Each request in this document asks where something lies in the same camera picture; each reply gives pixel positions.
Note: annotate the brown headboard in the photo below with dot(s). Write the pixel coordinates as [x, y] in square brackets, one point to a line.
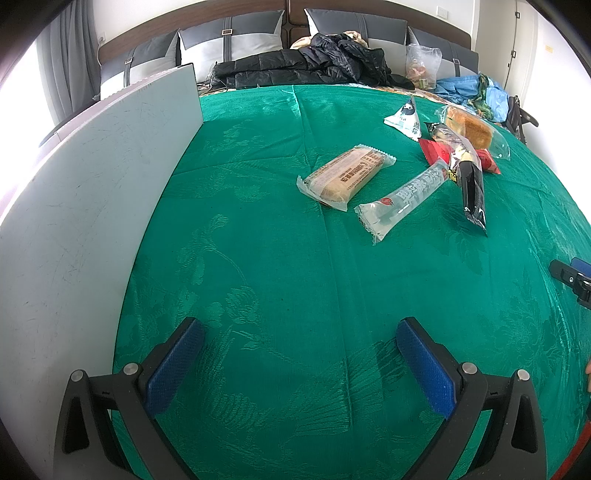
[295, 18]

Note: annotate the dark handbag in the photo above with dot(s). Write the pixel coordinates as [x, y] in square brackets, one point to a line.
[515, 113]

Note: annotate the grey curtain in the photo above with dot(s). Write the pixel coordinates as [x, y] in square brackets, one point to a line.
[69, 55]

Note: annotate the blue plastic bag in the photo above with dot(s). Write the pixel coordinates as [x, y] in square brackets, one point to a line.
[457, 87]

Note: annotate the beige cake slice clear wrapper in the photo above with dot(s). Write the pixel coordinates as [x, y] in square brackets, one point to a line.
[346, 177]

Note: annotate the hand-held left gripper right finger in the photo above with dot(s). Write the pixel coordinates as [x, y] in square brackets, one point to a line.
[427, 369]

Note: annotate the bread loaf clear bag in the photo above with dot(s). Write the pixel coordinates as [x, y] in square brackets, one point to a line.
[471, 127]

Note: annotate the white triangular snack packet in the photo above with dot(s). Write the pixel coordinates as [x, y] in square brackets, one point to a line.
[405, 119]

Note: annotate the red snack packet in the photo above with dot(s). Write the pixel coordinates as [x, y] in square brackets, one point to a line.
[431, 150]

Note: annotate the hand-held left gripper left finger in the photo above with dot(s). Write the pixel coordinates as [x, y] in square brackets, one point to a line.
[175, 364]

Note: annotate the beige cloth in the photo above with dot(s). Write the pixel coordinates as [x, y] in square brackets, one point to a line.
[300, 44]

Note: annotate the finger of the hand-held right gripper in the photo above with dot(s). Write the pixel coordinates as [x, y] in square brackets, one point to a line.
[581, 264]

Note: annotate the white board panel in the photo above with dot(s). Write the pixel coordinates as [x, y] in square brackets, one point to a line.
[78, 230]

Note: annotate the green patterned tablecloth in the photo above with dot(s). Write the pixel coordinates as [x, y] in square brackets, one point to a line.
[300, 286]

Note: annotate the long clear white snack packet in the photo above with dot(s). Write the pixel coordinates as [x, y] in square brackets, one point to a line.
[401, 198]

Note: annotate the clear plastic bag of food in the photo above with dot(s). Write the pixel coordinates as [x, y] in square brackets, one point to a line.
[422, 67]

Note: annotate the black long snack packet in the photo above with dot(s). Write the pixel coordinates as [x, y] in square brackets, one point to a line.
[473, 189]

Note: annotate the black puffer jacket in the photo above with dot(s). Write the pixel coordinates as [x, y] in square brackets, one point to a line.
[286, 64]

